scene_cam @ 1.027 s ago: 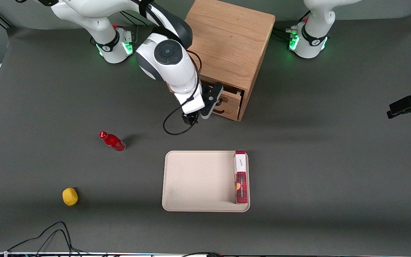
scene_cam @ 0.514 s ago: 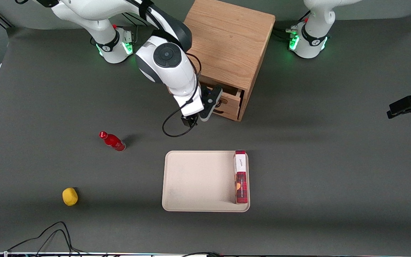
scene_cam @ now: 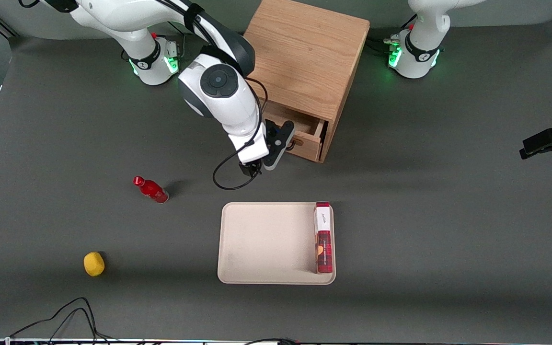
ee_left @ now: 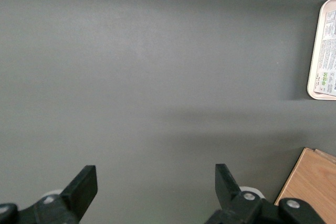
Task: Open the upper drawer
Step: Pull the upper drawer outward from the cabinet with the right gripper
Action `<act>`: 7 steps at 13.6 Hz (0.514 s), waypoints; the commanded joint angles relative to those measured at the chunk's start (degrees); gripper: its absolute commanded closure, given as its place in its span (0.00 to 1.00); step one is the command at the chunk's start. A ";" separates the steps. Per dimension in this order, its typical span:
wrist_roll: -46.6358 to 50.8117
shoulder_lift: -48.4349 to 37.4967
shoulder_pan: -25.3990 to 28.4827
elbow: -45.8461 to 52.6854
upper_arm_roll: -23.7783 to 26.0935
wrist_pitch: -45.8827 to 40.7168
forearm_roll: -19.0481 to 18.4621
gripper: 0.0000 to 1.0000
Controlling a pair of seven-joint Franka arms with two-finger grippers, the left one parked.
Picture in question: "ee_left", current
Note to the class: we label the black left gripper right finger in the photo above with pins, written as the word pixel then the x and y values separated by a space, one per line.
pixel 228 195

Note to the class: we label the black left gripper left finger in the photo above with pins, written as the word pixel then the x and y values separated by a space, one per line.
pixel 73 195

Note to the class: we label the light wooden drawer cabinet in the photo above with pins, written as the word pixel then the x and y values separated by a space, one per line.
pixel 309 182

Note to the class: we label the beige plastic tray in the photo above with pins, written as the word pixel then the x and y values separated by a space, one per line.
pixel 317 48

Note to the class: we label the red and white cookie box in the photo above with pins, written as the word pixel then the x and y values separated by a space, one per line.
pixel 329 51

